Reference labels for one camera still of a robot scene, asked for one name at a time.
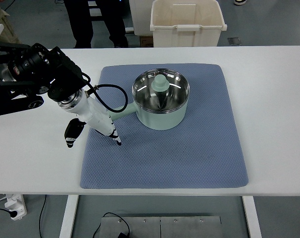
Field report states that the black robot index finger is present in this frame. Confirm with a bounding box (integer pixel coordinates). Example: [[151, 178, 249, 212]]
[[109, 129, 122, 146]]

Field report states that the cardboard box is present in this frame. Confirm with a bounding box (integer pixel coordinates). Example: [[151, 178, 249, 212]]
[[140, 36, 153, 48]]

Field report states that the grey metal floor plate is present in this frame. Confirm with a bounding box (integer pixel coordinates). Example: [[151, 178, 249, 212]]
[[99, 216, 223, 238]]

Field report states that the cream plastic bin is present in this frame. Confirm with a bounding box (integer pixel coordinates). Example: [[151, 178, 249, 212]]
[[150, 0, 227, 48]]

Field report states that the grey floor outlet plate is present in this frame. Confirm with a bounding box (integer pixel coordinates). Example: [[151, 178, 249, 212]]
[[227, 37, 242, 46]]

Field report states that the white table leg left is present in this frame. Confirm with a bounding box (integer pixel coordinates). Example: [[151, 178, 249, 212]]
[[59, 195, 79, 238]]

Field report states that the person in black trousers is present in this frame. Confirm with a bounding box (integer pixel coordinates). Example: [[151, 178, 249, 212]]
[[64, 0, 128, 49]]

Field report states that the person in beige clothes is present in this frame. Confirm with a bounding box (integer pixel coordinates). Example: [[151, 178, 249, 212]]
[[0, 0, 21, 44]]

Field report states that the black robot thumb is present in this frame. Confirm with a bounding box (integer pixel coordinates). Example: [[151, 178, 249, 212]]
[[64, 118, 85, 148]]

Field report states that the white table leg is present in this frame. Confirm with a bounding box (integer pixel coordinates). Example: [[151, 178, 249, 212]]
[[242, 196, 262, 238], [59, 195, 79, 238]]

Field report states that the white cabinet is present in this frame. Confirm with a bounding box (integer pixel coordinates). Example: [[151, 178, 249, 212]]
[[129, 0, 153, 36]]

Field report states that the green pot with glass lid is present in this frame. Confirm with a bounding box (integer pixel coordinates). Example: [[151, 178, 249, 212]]
[[110, 68, 190, 130]]

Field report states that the blue textured mat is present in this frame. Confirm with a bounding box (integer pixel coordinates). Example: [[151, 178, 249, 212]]
[[80, 63, 249, 189]]

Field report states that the white table leg right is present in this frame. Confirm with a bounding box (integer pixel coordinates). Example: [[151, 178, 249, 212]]
[[242, 196, 262, 238]]

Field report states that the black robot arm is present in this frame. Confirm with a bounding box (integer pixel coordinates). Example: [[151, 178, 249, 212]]
[[0, 43, 128, 148]]

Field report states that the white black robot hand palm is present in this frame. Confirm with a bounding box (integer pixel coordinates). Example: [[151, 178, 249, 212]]
[[58, 90, 117, 136]]

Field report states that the white power strip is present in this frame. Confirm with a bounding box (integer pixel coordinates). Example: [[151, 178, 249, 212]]
[[4, 194, 27, 221]]

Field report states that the black floor cable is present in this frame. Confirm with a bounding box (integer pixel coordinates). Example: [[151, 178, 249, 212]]
[[39, 194, 131, 238]]

